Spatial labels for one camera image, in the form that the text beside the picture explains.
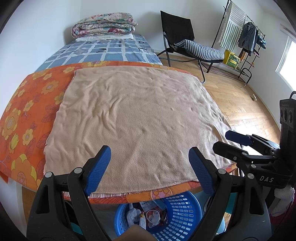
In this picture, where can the white gloved right hand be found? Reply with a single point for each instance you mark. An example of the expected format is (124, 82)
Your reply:
(284, 198)

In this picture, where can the blue plastic trash basket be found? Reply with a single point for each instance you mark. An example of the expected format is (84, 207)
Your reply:
(180, 218)

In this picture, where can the striped hanging towel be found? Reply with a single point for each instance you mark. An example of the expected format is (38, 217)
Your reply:
(232, 27)

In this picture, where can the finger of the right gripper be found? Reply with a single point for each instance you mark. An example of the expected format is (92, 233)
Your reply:
(244, 140)
(232, 153)

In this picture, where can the white folded pillow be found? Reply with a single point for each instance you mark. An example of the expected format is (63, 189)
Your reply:
(104, 37)

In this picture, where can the beige fleece blanket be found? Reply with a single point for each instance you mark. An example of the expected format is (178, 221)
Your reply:
(149, 117)

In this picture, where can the clothes drying rack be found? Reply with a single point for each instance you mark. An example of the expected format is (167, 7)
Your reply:
(246, 62)

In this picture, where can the window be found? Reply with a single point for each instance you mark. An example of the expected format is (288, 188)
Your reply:
(286, 66)

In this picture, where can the yellow crate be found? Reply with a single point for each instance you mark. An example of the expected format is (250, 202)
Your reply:
(230, 59)

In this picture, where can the dark hanging jacket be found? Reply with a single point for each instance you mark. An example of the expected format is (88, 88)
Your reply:
(248, 37)

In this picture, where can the crumpled white tissue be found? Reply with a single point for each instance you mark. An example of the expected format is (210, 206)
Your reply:
(133, 216)

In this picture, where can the striped chair cushion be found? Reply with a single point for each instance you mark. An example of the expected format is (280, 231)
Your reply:
(200, 51)

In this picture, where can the alcohol pad sachet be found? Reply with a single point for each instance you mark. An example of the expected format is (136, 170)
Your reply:
(147, 205)

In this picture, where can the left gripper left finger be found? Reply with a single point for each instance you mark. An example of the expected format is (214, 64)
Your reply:
(85, 180)

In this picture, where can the blue checked bedsheet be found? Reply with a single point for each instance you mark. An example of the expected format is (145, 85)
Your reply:
(136, 49)

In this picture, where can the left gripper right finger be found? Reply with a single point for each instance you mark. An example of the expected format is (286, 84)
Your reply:
(212, 180)

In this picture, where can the orange floral bedsheet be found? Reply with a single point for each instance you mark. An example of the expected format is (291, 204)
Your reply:
(28, 120)

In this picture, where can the black folding chair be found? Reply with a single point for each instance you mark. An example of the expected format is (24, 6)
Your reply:
(179, 38)

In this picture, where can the folded floral quilt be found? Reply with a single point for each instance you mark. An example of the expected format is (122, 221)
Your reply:
(104, 24)

